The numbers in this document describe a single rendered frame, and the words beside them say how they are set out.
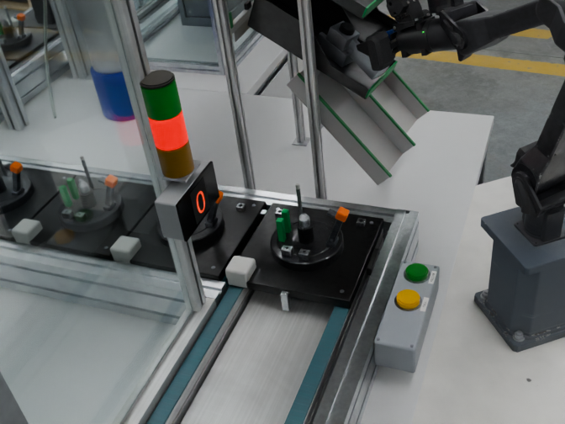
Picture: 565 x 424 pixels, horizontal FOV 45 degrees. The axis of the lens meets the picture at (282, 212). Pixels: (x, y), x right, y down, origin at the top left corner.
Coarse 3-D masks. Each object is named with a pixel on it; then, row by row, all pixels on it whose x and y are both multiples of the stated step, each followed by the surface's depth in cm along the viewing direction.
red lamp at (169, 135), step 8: (152, 120) 98; (168, 120) 98; (176, 120) 98; (152, 128) 99; (160, 128) 98; (168, 128) 98; (176, 128) 99; (184, 128) 101; (160, 136) 99; (168, 136) 99; (176, 136) 100; (184, 136) 101; (160, 144) 100; (168, 144) 100; (176, 144) 100; (184, 144) 101
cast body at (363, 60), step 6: (354, 42) 132; (354, 48) 133; (354, 54) 131; (360, 54) 130; (354, 60) 132; (360, 60) 131; (366, 60) 130; (360, 66) 132; (366, 66) 131; (366, 72) 131; (372, 72) 130; (378, 72) 130; (372, 78) 131
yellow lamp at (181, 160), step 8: (160, 152) 102; (168, 152) 101; (176, 152) 101; (184, 152) 102; (160, 160) 103; (168, 160) 102; (176, 160) 102; (184, 160) 102; (192, 160) 104; (168, 168) 103; (176, 168) 103; (184, 168) 103; (192, 168) 104; (168, 176) 104; (176, 176) 103; (184, 176) 104
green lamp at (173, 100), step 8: (144, 88) 95; (160, 88) 95; (168, 88) 95; (176, 88) 97; (144, 96) 96; (152, 96) 95; (160, 96) 95; (168, 96) 96; (176, 96) 97; (152, 104) 96; (160, 104) 96; (168, 104) 97; (176, 104) 98; (152, 112) 97; (160, 112) 97; (168, 112) 97; (176, 112) 98; (160, 120) 98
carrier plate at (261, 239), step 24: (264, 216) 142; (312, 216) 140; (360, 216) 139; (264, 240) 136; (360, 240) 133; (264, 264) 130; (336, 264) 128; (360, 264) 127; (264, 288) 126; (288, 288) 124; (312, 288) 124; (336, 288) 123
